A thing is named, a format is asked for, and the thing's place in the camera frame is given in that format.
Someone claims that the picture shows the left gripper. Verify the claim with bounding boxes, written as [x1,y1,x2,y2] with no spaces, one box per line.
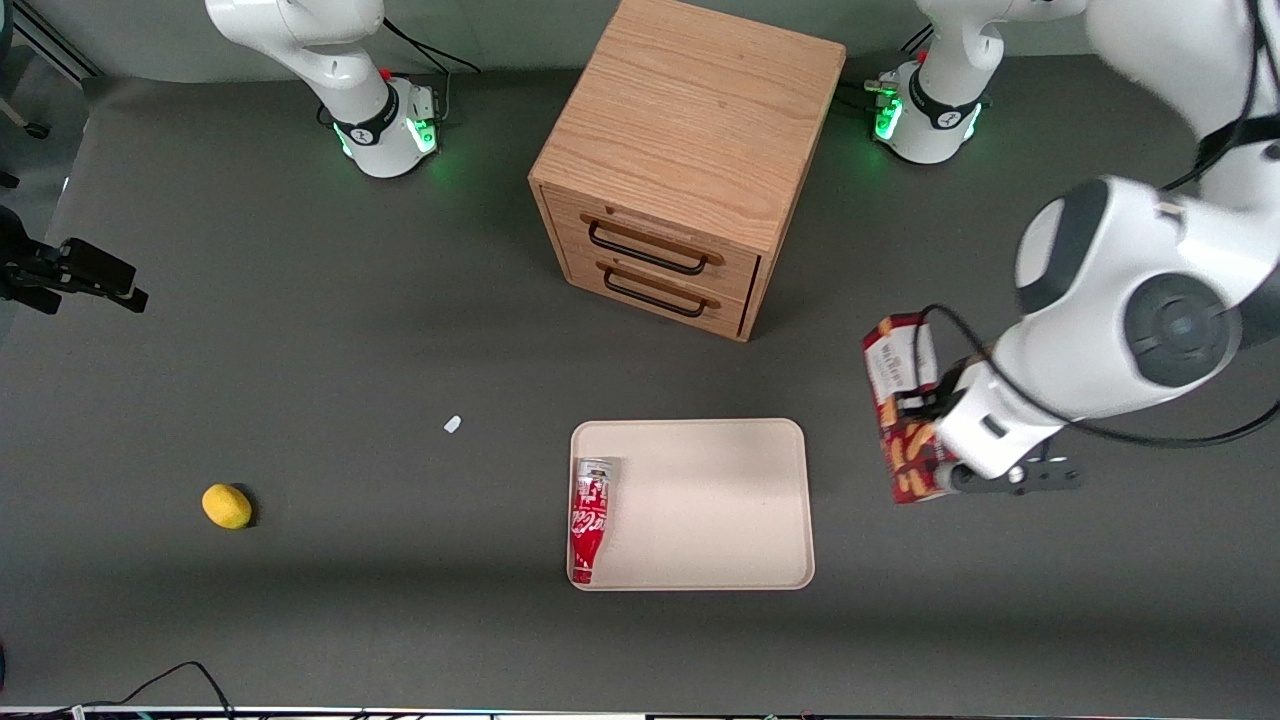
[893,360,1064,494]

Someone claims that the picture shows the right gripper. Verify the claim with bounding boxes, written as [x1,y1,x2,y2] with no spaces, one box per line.
[0,205,149,314]

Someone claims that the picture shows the red cookie box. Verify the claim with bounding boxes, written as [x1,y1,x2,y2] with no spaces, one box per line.
[863,313,959,506]

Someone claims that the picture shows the beige plastic tray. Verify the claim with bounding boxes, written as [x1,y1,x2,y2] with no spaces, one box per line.
[568,418,816,592]

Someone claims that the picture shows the black caster wheel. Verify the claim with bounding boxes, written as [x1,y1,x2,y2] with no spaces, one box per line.
[0,95,51,141]

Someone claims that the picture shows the yellow lemon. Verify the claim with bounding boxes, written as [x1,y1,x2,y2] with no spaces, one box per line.
[201,483,253,530]

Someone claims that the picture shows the red cola can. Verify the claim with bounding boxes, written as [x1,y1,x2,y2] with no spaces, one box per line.
[569,457,614,585]

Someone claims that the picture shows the wooden two-drawer cabinet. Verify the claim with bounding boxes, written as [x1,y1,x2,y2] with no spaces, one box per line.
[528,0,848,343]

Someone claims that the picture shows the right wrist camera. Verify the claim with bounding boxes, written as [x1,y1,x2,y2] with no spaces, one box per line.
[62,238,138,298]

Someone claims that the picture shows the metal frame rail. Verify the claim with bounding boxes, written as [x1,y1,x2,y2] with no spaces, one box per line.
[5,0,101,83]

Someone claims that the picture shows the black drawer handle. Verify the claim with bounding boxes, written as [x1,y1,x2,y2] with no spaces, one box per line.
[603,268,707,319]
[588,222,707,276]

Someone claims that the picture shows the black loose floor cable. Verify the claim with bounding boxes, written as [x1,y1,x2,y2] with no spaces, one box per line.
[0,661,236,719]

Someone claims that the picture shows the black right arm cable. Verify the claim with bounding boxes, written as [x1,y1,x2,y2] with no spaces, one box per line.
[383,18,481,76]

